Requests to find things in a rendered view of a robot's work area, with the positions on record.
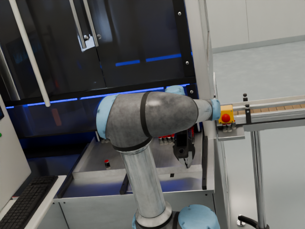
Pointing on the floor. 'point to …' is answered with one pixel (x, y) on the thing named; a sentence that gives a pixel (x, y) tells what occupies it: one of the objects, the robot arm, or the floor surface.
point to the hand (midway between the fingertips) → (187, 166)
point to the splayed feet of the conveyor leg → (248, 222)
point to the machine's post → (194, 26)
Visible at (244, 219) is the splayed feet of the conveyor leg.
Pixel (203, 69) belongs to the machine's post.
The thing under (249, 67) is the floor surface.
